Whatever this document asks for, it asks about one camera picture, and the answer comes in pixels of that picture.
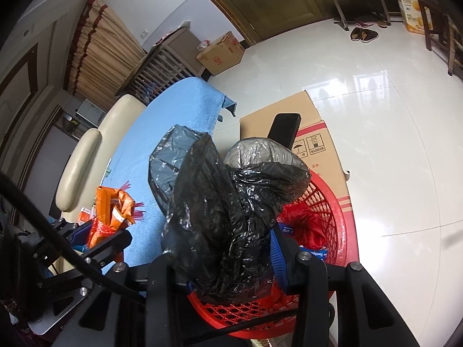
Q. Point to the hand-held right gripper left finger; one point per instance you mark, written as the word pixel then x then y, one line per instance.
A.
pixel 162 271

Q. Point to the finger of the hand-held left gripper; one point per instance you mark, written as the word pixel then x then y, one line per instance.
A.
pixel 81 233
pixel 108 249

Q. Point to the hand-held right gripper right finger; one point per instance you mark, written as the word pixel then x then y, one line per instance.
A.
pixel 280 256

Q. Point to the large red plastic bag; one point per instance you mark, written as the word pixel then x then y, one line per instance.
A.
pixel 307 227

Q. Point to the orange snack wrapper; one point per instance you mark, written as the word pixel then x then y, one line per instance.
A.
pixel 115 206

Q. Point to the red plastic mesh basket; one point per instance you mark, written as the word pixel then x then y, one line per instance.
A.
pixel 325 206

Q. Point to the black plastic bag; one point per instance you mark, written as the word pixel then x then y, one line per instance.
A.
pixel 217 224

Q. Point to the small red plastic bag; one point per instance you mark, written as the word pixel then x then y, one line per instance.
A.
pixel 103 233

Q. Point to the orange and white box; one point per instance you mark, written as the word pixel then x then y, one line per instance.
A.
pixel 86 215

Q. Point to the cream leather sofa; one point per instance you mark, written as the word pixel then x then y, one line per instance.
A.
pixel 94 151

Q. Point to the display shelf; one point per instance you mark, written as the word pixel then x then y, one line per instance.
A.
pixel 68 126

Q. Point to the white appliance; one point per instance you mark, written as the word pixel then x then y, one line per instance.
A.
pixel 90 114

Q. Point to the black phone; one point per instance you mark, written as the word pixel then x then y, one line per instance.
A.
pixel 285 130

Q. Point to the large flat cardboard box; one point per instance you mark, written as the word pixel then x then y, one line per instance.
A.
pixel 289 104

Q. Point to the tan curtain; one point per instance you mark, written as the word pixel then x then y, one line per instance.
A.
pixel 97 54

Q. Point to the slatted wooden cabinet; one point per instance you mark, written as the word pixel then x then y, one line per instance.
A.
pixel 170 61

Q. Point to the brown cardboard box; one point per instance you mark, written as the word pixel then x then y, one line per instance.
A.
pixel 220 54

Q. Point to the glass jar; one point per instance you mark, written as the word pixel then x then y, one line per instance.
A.
pixel 203 45

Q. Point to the brown slipper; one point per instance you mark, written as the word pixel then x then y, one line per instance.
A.
pixel 358 34
pixel 369 36

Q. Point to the wooden door with stained glass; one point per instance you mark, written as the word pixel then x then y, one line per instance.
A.
pixel 275 3

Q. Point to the wooden chair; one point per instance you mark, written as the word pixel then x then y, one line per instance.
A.
pixel 443 32

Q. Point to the orange printed carton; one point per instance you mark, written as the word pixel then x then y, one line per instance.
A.
pixel 412 12

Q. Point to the wall switch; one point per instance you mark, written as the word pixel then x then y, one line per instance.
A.
pixel 144 33

